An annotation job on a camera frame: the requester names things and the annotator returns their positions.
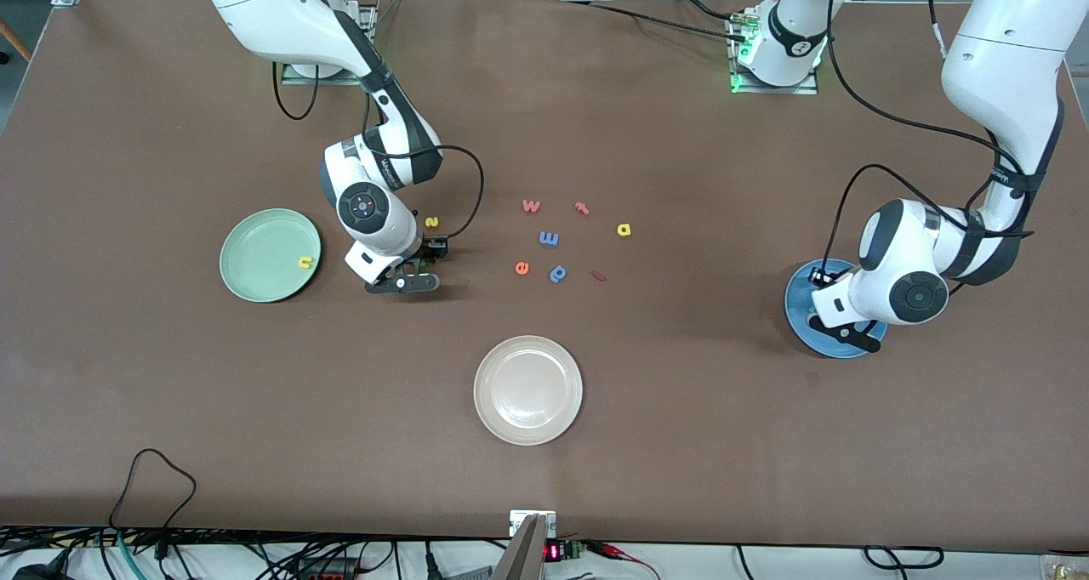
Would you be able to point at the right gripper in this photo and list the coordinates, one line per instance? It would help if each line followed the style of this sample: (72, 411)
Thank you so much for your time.
(428, 254)

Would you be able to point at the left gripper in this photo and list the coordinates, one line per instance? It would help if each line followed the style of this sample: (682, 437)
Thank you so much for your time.
(823, 277)

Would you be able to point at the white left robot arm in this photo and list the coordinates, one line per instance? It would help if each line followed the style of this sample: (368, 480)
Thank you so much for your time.
(1004, 70)

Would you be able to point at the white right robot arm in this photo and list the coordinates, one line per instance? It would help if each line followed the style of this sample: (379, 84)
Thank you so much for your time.
(281, 10)

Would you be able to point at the blue plate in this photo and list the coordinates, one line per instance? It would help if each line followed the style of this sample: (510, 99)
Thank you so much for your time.
(800, 325)

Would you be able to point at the blue foam letter m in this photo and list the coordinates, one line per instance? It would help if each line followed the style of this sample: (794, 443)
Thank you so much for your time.
(549, 239)

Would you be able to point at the blue foam letter p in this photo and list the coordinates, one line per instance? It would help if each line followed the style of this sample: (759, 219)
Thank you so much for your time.
(558, 273)

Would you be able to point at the green plate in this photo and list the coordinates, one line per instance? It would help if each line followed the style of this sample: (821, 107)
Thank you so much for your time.
(270, 255)

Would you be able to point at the beige plate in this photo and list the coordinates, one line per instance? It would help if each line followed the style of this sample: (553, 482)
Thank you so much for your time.
(528, 390)

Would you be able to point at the red LED display module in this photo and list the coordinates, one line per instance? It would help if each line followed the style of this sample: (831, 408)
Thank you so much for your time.
(553, 553)

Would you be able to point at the green terminal board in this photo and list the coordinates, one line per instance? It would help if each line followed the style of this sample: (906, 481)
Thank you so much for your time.
(573, 550)

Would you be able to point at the red clip lead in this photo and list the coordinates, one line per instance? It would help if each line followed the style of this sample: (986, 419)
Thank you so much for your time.
(608, 551)

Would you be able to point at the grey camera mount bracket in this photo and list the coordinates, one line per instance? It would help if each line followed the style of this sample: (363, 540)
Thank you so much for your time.
(529, 554)

